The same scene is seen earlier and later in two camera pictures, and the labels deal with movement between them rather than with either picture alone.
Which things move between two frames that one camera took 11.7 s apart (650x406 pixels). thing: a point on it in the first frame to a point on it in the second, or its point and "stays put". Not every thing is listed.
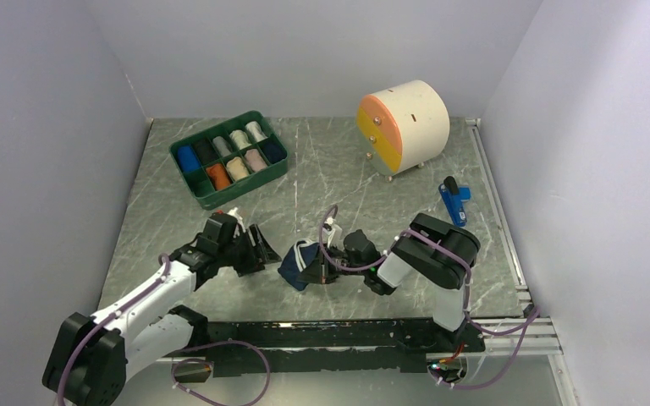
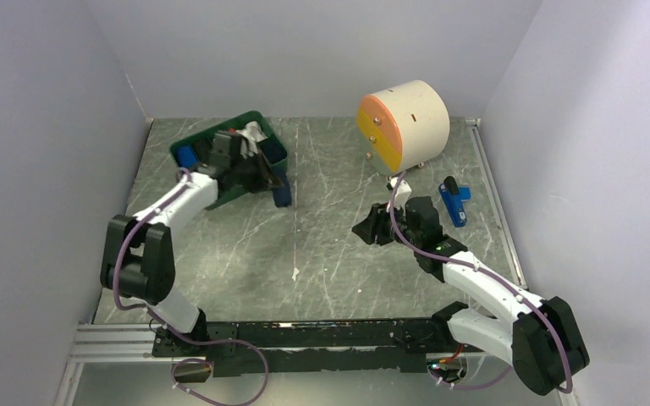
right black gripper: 318,272 to 374,224
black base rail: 323,346 stays put
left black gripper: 257,255 to 265,175
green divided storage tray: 227,159 stays put
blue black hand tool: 454,197 stays put
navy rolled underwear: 272,149 stays put
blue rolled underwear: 189,160 stays put
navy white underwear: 296,259 to 283,195
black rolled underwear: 205,150 stays put
